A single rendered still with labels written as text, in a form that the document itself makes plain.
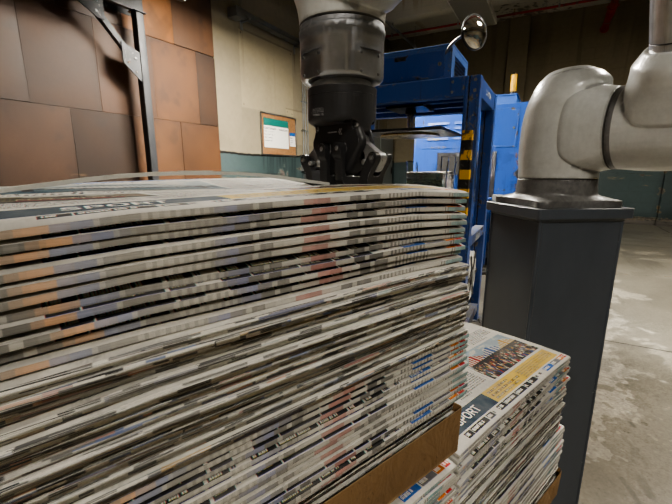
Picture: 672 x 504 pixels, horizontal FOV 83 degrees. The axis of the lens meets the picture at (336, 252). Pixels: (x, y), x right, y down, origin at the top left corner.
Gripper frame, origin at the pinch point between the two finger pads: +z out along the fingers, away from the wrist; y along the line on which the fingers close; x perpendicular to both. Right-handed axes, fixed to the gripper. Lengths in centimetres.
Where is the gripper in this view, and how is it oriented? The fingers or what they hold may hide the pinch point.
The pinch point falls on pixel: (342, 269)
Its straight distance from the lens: 45.5
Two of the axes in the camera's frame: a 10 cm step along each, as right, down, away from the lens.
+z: 0.0, 9.8, 2.2
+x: 7.5, -1.4, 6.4
